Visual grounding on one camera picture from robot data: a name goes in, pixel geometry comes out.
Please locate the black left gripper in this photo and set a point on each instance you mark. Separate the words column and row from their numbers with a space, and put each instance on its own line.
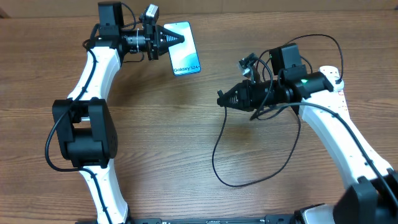
column 161, row 33

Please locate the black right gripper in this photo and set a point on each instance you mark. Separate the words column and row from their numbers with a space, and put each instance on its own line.
column 244, row 99

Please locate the blue Galaxy smartphone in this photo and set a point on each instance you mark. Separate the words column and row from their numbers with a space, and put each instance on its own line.
column 183, row 56

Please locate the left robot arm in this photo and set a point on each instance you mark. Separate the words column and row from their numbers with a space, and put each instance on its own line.
column 84, row 138

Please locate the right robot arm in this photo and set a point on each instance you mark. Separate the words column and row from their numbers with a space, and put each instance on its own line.
column 370, row 182

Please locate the white charger plug adapter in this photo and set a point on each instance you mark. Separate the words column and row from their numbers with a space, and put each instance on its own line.
column 338, row 85

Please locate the white power strip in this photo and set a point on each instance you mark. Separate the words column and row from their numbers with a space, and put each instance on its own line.
column 336, row 98

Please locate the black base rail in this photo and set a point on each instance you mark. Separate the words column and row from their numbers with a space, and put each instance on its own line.
column 214, row 221

